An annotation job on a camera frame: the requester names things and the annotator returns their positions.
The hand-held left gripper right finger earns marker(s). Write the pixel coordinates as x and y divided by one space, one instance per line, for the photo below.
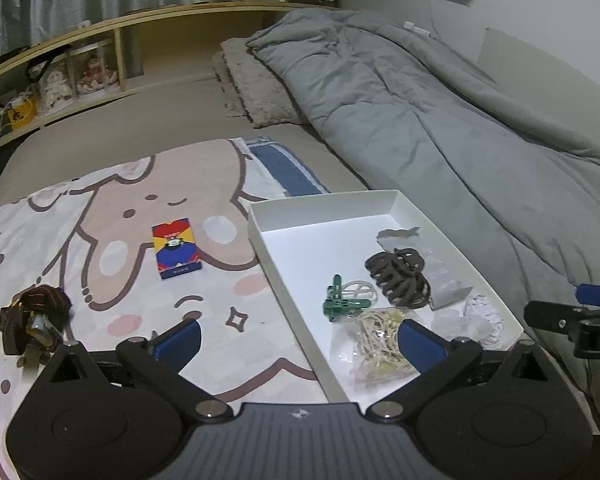
420 347

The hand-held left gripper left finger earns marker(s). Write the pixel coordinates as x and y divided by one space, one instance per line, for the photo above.
177 342

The bag of rubber bands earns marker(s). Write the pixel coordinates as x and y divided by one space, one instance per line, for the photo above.
375 355

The white lace cloth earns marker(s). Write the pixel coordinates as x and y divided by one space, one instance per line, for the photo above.
482 317

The clear plastic bag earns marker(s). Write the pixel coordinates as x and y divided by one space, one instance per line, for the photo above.
447 280

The brown hair claw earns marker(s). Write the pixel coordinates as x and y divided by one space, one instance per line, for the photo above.
395 275

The green clip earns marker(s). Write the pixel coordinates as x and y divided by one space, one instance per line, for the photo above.
337 300

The white cardboard box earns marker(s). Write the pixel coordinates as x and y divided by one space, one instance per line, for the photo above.
320 240

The red blue card box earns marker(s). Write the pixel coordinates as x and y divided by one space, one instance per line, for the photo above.
176 250

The cartoon printed blanket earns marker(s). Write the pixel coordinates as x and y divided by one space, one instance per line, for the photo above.
105 210

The grey duvet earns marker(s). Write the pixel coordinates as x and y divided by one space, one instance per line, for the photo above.
455 135

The blue striped towel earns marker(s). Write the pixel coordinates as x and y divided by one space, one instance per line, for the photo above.
290 170

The beige fluffy pillow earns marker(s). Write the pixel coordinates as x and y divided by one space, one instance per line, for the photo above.
260 85

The yellow container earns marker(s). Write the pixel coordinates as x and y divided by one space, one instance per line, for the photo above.
21 114

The doll in clear box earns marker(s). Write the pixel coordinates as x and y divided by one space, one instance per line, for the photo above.
57 87
96 75

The wooden shelf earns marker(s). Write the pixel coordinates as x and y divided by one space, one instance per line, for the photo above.
130 50

